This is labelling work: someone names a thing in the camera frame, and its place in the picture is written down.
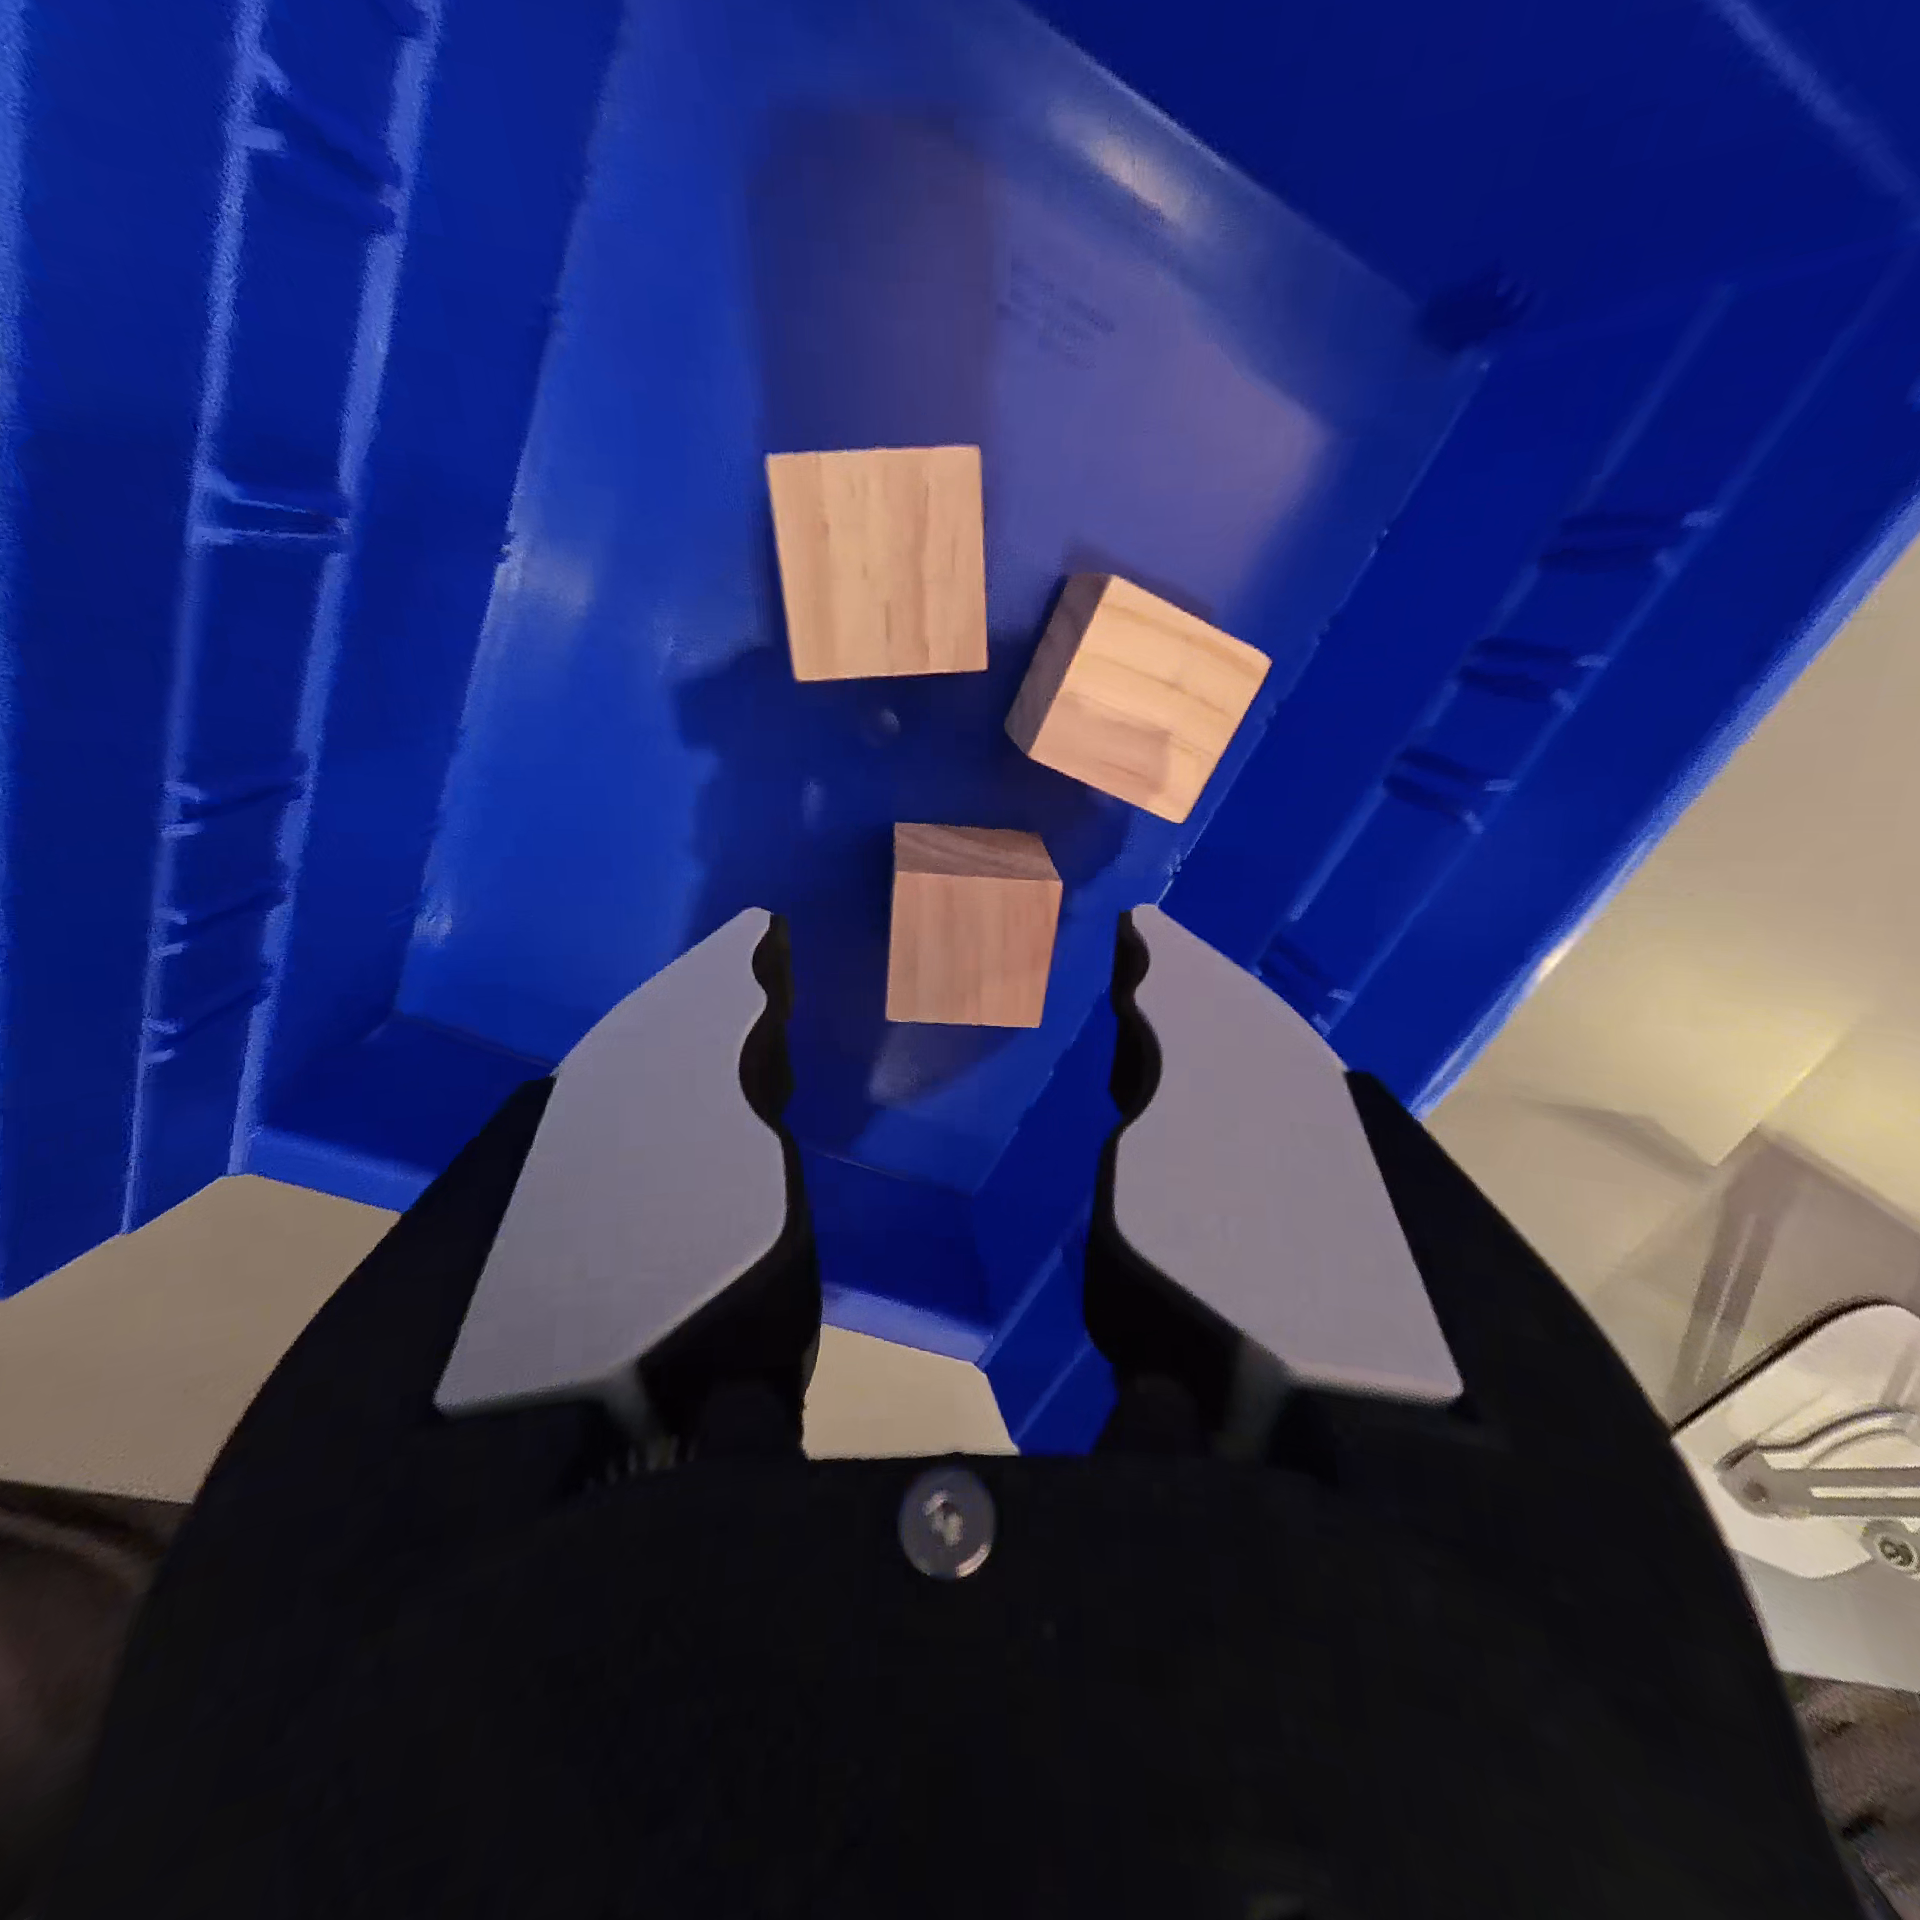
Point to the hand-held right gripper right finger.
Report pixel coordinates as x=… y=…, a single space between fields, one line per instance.
x=1274 y=1200

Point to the blue plastic bin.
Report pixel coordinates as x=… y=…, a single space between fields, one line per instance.
x=1231 y=374

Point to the wooden cube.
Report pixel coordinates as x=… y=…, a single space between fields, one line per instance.
x=969 y=939
x=879 y=563
x=1140 y=698

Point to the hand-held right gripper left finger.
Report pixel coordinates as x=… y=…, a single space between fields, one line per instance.
x=630 y=1200

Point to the white document stand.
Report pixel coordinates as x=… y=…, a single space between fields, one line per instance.
x=1830 y=1380

